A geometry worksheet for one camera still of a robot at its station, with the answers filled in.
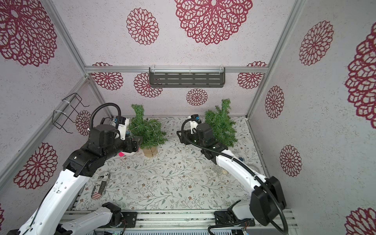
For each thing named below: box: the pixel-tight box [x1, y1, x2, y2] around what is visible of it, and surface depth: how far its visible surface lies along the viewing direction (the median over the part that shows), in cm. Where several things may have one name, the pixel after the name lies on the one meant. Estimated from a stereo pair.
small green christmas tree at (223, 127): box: [205, 98, 238, 148], surface depth 83 cm
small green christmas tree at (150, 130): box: [127, 104, 168, 159], surface depth 81 cm
